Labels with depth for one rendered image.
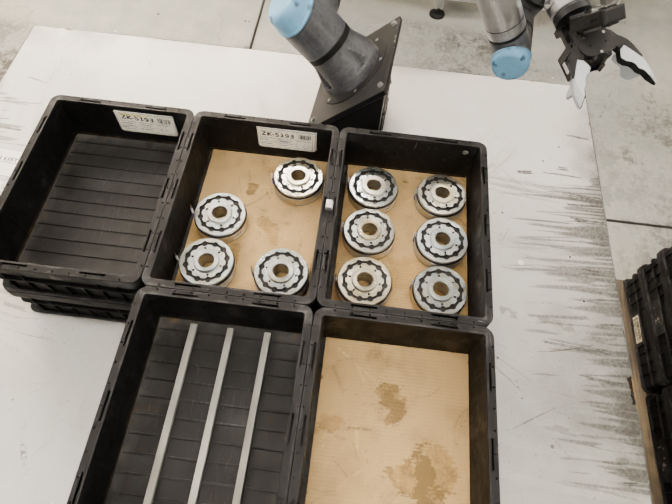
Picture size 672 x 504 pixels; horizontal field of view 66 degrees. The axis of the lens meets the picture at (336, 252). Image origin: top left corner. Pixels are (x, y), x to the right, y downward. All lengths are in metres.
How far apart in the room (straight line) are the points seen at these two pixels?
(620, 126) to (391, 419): 2.08
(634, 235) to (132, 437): 1.99
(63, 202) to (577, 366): 1.11
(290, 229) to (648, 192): 1.81
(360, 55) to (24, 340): 0.92
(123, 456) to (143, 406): 0.08
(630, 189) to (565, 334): 1.38
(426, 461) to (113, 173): 0.85
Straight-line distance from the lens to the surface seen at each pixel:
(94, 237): 1.13
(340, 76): 1.19
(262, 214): 1.07
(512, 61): 1.14
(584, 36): 1.14
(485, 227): 1.00
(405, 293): 1.00
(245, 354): 0.95
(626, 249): 2.33
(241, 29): 2.82
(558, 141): 1.51
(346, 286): 0.96
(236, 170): 1.14
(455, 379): 0.96
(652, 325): 1.88
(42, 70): 1.70
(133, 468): 0.95
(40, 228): 1.18
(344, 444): 0.91
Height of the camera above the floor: 1.73
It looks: 61 degrees down
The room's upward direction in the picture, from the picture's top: 5 degrees clockwise
